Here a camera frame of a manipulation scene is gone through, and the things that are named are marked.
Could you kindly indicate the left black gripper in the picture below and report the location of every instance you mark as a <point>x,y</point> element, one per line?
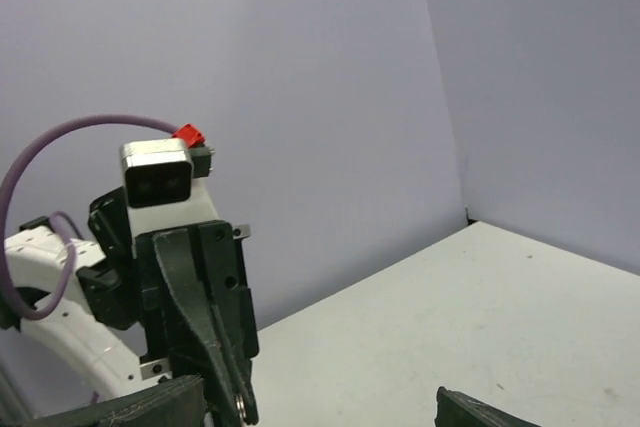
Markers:
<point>186,285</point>

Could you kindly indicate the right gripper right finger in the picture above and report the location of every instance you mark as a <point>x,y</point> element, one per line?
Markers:
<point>456,409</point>

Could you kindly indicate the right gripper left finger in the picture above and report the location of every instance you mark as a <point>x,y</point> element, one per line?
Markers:
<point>177,402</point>

